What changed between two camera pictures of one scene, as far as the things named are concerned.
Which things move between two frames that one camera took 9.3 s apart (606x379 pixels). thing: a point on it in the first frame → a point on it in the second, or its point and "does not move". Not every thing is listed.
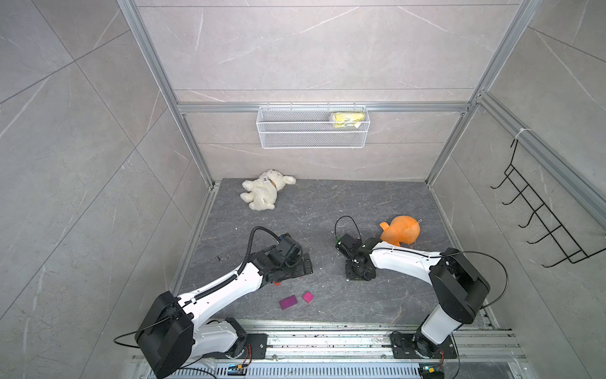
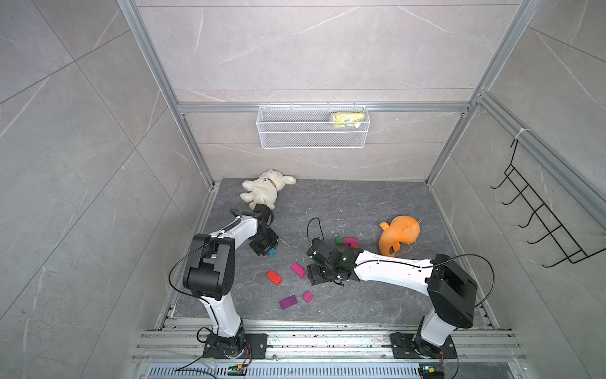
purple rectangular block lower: x=288 y=302 does not move
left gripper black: x=301 y=269 → x=259 y=250
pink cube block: x=308 y=297 does not move
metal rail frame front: x=364 y=353 does not move
